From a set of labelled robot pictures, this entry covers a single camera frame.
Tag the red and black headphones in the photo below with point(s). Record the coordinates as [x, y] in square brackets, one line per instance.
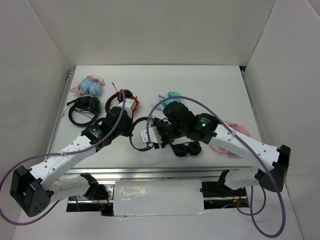
[118, 96]

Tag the white foil cover plate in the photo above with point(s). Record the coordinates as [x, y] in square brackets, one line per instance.
[158, 198]

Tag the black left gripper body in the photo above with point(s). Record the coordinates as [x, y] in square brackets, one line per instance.
[126, 129]

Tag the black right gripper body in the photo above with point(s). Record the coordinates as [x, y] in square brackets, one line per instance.
[168, 132]

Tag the teal and white headphones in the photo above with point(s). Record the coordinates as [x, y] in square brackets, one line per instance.
[161, 97]

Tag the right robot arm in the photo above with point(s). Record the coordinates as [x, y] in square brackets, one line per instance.
[269, 164]

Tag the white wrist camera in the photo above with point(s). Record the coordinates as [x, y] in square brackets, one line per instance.
[153, 136]
[131, 105]

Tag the blue and pink headphones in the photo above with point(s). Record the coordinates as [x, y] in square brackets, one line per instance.
[92, 85]

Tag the black taped headphones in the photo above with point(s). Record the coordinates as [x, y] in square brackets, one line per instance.
[135, 139]

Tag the black gaming headset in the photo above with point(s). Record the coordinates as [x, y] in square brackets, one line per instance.
[88, 106]

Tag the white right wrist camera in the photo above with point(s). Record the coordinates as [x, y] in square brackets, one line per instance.
[153, 136]

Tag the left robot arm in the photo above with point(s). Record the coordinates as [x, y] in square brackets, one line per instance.
[36, 187]

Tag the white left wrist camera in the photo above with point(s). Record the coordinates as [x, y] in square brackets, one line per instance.
[131, 105]

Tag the small black headphones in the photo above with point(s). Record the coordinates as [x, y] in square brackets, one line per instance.
[192, 148]

